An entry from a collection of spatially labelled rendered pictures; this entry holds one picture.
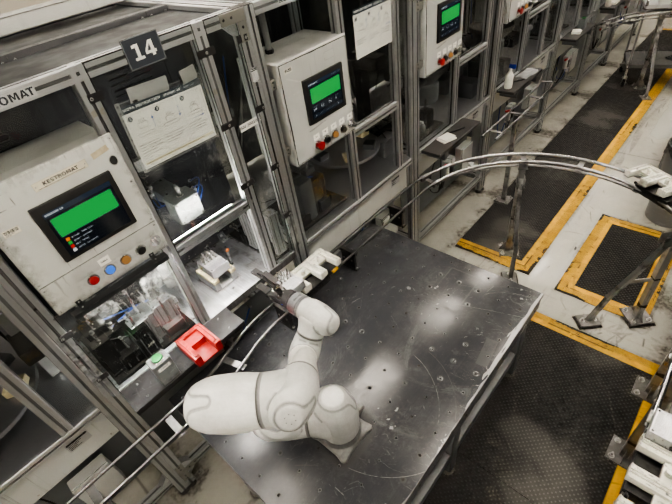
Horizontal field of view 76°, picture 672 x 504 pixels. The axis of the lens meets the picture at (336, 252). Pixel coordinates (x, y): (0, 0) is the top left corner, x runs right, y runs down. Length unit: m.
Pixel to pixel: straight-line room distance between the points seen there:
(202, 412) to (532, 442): 1.91
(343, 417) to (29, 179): 1.22
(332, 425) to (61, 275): 1.02
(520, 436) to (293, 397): 1.78
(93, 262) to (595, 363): 2.63
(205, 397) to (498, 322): 1.45
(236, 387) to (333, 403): 0.59
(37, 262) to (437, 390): 1.51
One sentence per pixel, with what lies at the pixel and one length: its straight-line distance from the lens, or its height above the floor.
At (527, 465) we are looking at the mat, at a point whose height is 0.01.
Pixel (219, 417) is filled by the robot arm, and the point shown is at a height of 1.44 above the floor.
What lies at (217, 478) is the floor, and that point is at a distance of 2.68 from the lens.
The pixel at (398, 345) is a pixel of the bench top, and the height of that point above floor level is 0.68.
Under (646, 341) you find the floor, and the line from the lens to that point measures 3.22.
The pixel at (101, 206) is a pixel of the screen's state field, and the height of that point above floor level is 1.65.
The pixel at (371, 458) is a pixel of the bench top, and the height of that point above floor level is 0.68.
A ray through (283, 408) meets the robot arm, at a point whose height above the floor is 1.47.
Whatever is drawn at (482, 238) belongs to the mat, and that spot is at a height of 0.01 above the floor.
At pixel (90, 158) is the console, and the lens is 1.52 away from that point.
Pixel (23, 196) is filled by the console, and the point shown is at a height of 1.77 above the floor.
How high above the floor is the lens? 2.33
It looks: 41 degrees down
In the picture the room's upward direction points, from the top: 10 degrees counter-clockwise
